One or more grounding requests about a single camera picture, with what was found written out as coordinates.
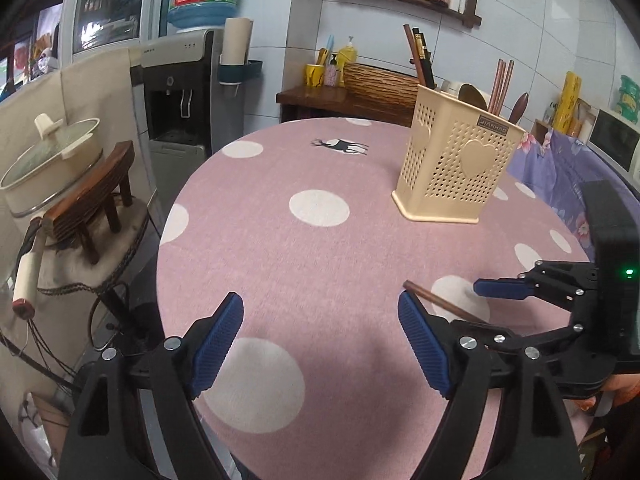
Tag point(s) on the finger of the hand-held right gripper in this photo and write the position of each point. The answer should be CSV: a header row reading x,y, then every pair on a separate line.
x,y
500,288
500,335

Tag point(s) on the woven wicker basket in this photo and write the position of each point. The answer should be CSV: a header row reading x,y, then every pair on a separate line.
x,y
380,85

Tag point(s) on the white microwave oven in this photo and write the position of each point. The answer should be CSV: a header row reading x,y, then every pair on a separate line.
x,y
612,132

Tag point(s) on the round cushioned stool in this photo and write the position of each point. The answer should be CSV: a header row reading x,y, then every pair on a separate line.
x,y
65,272

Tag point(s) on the blue paper roll holder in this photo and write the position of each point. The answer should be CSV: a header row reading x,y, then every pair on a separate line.
x,y
240,72

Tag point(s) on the grey black water dispenser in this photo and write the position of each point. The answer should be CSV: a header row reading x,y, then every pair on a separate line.
x,y
175,110

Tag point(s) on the yellow cup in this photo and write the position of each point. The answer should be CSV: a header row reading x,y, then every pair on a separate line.
x,y
315,76

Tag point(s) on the small floral bottle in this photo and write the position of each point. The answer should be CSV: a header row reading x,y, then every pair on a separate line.
x,y
331,74

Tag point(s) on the stack of green tubs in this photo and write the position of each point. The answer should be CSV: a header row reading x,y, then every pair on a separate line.
x,y
629,97

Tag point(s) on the small dark wooden stool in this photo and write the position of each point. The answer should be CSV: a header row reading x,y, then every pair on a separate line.
x,y
90,195

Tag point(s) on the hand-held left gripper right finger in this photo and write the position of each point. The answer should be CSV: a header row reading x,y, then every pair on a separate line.
x,y
425,340

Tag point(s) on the metal spoon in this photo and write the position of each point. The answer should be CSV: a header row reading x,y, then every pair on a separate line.
x,y
467,94
484,101

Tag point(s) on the dark wooden sink table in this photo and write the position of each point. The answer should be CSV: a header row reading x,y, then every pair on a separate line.
x,y
320,102

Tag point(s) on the white brown rice cooker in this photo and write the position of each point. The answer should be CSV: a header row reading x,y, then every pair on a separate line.
x,y
449,86

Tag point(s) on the blue toothbrush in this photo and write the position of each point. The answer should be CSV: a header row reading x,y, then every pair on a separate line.
x,y
329,46

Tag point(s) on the aluminium sliding window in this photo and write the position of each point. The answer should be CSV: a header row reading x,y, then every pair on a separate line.
x,y
105,5

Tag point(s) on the purple floral cloth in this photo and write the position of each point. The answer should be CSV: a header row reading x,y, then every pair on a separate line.
x,y
555,170

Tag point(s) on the beige cloth cover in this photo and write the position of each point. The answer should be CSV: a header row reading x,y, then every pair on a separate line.
x,y
100,80

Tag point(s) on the cream perforated utensil holder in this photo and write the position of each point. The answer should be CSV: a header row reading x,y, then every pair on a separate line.
x,y
440,175

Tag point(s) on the yellow soap pump bottle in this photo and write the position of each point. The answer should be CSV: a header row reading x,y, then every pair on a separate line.
x,y
346,55

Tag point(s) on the cream pot with lid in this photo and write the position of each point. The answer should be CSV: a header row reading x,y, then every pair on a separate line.
x,y
50,160

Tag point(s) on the paper towel roll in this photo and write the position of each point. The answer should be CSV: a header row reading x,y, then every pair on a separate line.
x,y
236,40

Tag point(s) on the white red hair tool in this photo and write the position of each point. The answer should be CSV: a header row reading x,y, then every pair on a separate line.
x,y
27,275

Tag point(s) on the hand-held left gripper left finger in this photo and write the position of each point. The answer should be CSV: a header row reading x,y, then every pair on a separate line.
x,y
215,345

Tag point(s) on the yellow wrap roll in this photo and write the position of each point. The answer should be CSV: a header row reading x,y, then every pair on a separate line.
x,y
567,102

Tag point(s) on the light wooden rack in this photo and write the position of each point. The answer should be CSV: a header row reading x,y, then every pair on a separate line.
x,y
540,129

